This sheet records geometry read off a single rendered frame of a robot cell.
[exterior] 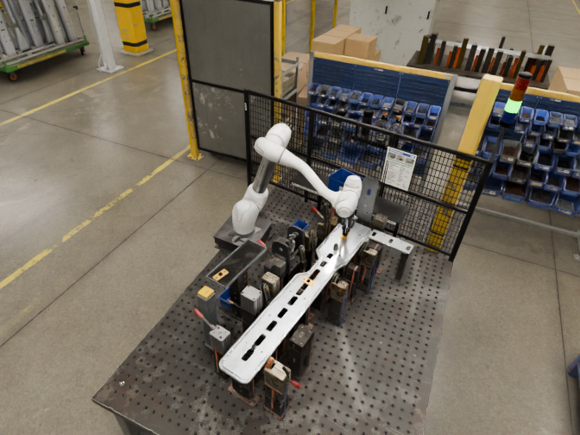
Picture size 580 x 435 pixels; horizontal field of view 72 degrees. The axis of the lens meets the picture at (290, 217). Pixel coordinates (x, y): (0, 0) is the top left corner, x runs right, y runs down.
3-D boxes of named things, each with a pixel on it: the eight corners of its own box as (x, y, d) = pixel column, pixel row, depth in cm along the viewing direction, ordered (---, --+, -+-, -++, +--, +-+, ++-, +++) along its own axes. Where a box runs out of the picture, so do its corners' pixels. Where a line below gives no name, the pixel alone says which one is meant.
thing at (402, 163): (408, 192, 284) (419, 154, 264) (379, 182, 293) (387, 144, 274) (409, 191, 285) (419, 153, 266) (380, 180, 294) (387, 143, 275)
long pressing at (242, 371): (250, 390, 183) (250, 388, 182) (213, 365, 193) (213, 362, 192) (373, 230, 275) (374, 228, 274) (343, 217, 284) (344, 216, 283)
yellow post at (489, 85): (419, 317, 341) (506, 85, 215) (399, 307, 348) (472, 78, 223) (425, 303, 353) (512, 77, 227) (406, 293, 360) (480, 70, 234)
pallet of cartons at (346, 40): (351, 116, 649) (361, 48, 583) (306, 105, 676) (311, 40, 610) (375, 91, 733) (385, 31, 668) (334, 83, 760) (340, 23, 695)
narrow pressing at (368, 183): (370, 221, 280) (378, 181, 259) (355, 216, 285) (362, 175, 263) (370, 221, 280) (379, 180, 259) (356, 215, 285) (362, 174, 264)
